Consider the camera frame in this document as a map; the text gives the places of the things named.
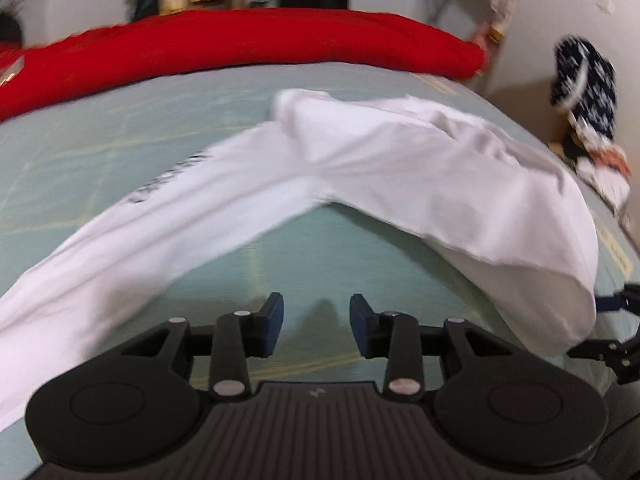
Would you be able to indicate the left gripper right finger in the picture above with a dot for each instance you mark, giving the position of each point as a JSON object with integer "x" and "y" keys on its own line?
{"x": 393, "y": 336}

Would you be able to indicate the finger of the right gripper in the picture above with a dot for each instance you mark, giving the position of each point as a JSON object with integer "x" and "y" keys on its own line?
{"x": 599, "y": 349}
{"x": 628, "y": 299}

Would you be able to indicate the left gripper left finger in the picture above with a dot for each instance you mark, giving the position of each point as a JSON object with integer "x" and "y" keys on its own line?
{"x": 238, "y": 336}

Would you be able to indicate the white t-shirt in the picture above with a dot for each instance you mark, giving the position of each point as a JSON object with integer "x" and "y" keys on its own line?
{"x": 506, "y": 216}

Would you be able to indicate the pile of folded clothes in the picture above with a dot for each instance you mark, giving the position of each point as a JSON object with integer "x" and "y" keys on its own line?
{"x": 597, "y": 160}

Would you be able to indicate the navy star-patterned garment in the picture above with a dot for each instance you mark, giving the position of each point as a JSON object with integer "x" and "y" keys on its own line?
{"x": 584, "y": 87}

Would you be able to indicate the red quilt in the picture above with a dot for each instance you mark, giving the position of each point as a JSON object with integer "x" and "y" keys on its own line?
{"x": 191, "y": 41}

